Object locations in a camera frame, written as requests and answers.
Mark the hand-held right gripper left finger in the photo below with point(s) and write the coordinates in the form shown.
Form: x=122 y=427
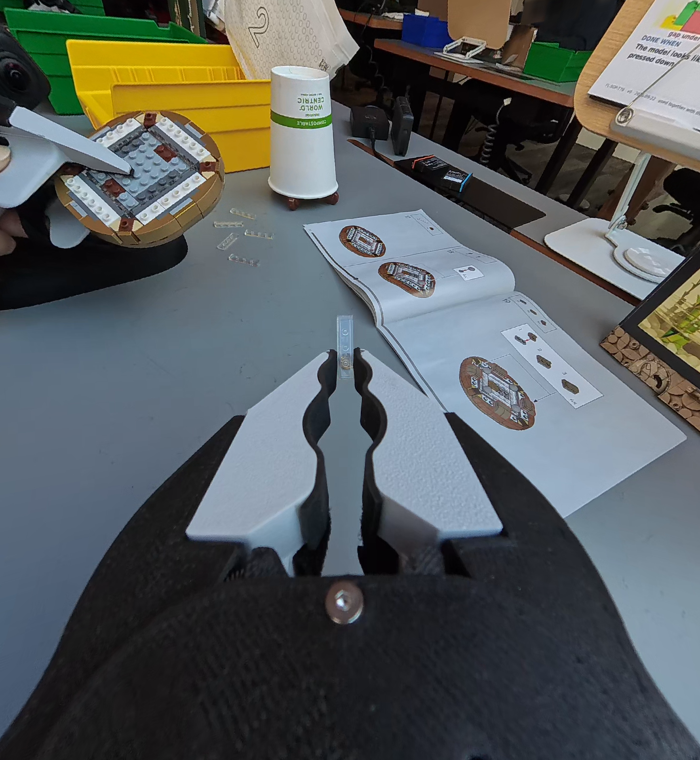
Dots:
x=255 y=469

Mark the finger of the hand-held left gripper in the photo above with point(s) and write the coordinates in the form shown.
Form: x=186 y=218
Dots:
x=59 y=139
x=68 y=228

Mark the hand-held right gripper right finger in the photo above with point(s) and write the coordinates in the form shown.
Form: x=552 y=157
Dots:
x=433 y=469

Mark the round gold lego base model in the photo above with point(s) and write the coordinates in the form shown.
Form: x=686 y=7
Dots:
x=148 y=172

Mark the clear lego plate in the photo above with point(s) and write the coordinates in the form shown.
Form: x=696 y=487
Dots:
x=345 y=332
x=244 y=260
x=259 y=234
x=243 y=214
x=229 y=224
x=227 y=241

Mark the lego instruction booklet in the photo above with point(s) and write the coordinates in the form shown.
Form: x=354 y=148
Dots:
x=445 y=285

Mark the lego set box bamboo picture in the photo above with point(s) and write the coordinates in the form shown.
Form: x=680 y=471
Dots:
x=688 y=332

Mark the black wrist rest pad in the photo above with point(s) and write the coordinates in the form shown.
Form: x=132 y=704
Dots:
x=88 y=279

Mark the green plastic bin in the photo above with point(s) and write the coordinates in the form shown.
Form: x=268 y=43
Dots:
x=555 y=62
x=88 y=27

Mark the white paper cup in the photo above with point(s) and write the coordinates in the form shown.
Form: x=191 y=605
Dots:
x=302 y=148

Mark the white paper bag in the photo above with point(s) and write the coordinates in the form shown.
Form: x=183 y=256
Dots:
x=290 y=29

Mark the black tray with batteries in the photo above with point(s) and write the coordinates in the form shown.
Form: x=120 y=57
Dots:
x=492 y=205

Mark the black battery blue label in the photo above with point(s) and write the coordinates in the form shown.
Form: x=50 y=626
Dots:
x=457 y=179

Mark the black battery orange label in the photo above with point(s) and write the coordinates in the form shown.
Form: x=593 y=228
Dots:
x=430 y=164

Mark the blue plastic bin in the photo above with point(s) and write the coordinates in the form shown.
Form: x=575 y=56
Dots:
x=424 y=29

